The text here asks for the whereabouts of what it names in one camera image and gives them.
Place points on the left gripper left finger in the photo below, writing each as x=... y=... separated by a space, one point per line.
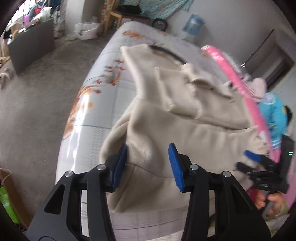
x=59 y=218

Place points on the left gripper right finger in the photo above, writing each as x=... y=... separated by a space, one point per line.
x=219 y=208

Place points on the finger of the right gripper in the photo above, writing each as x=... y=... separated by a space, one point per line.
x=251 y=171
x=252 y=156

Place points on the cream zip-up sweatshirt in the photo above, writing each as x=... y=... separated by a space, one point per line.
x=178 y=104

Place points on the black clothes on chair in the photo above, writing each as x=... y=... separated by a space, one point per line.
x=130 y=9

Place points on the person right hand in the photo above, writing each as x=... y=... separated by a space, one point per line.
x=278 y=208

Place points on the turquoise child garment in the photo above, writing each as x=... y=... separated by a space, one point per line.
x=275 y=116

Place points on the brown paper bag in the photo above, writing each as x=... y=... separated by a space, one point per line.
x=14 y=204

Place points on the pink floral fleece blanket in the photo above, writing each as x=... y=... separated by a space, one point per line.
x=236 y=77

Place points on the floral white bed sheet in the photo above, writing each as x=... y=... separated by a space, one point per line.
x=104 y=96

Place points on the blue plastic bag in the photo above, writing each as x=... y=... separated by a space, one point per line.
x=193 y=27

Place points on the black round fan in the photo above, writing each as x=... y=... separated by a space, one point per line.
x=160 y=24

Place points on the dark grey cabinet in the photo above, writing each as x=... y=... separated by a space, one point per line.
x=30 y=46

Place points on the teal patterned hanging cloth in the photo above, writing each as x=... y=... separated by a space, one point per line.
x=160 y=8

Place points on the white plastic bag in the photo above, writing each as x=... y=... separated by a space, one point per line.
x=86 y=30

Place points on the wooden chair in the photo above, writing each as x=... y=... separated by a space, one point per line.
x=110 y=14

